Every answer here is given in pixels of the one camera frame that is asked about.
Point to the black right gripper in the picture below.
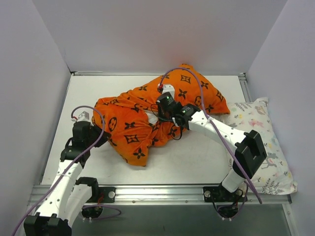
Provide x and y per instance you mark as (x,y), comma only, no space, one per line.
(161,114)

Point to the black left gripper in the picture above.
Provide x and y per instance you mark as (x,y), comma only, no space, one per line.
(99,134)

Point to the orange patterned plush pillowcase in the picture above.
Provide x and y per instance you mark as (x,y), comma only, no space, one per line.
(124,116)

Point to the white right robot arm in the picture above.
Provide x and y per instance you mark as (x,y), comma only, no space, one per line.
(246,148)

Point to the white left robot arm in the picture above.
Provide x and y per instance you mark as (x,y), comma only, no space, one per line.
(58,208)

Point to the white floral deer pillow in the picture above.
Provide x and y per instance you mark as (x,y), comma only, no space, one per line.
(273,176)

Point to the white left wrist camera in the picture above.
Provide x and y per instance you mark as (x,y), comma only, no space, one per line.
(84,116)

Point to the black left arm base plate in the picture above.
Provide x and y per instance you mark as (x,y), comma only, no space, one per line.
(103,195)

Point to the aluminium back frame rail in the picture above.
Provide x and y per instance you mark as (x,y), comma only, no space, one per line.
(101,73)

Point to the aluminium frame rail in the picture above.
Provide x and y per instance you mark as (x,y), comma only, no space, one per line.
(101,73)
(244,86)
(154,195)

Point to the aluminium front frame rail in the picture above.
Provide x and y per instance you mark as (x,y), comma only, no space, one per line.
(154,195)

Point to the aluminium right frame rail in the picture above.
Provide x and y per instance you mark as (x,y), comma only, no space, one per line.
(244,86)

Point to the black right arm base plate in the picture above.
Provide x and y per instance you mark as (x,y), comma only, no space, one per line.
(217,194)

